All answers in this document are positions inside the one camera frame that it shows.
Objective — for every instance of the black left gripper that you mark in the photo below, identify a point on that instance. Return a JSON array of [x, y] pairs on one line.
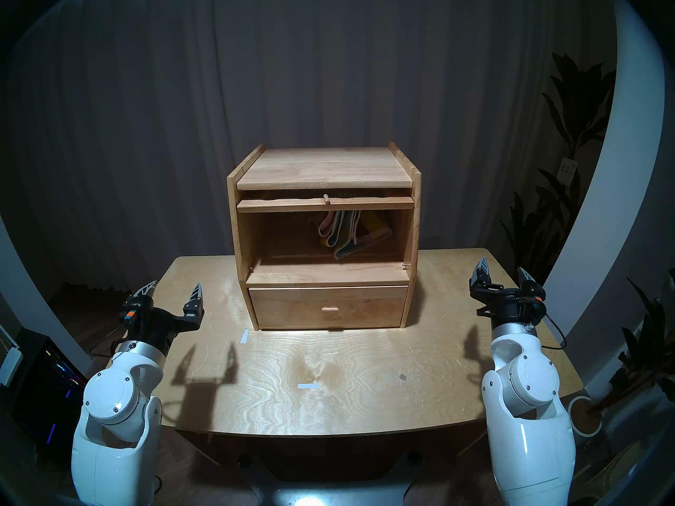
[[153, 326]]

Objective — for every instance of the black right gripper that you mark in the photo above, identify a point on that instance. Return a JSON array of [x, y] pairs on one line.
[[511, 307]]

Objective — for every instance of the yellow red towel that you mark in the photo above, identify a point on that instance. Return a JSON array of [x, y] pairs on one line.
[[377, 228]]

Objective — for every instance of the wooden door with wavy window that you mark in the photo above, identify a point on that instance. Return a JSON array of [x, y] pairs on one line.
[[285, 205]]

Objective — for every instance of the pink blue towel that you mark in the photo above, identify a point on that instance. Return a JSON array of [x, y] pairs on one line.
[[337, 233]]

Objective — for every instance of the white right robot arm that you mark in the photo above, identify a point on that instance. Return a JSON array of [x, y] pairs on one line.
[[527, 405]]

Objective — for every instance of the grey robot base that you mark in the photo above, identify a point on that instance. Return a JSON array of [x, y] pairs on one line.
[[327, 492]]

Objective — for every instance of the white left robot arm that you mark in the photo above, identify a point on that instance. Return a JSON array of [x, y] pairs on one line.
[[116, 394]]

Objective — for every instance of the wooden drawer with knob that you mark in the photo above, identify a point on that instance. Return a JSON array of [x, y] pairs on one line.
[[327, 299]]

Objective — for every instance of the white plant label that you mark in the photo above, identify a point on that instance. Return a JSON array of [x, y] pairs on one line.
[[567, 171]]

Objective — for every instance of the small dark leafy plant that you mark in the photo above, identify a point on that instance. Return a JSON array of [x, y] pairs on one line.
[[648, 347]]

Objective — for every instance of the black computer case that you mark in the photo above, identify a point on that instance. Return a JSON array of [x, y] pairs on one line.
[[42, 399]]

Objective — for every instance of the white plant pot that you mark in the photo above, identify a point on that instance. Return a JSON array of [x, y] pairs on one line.
[[576, 423]]

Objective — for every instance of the white box device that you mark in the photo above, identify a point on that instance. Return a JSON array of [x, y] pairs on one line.
[[9, 362]]

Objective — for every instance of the tall dark leafy plant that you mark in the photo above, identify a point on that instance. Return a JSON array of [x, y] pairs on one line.
[[575, 115]]

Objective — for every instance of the wooden cabinet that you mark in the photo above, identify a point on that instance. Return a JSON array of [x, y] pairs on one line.
[[321, 167]]

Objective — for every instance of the grey curtain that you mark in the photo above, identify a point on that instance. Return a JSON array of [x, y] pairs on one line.
[[316, 78]]

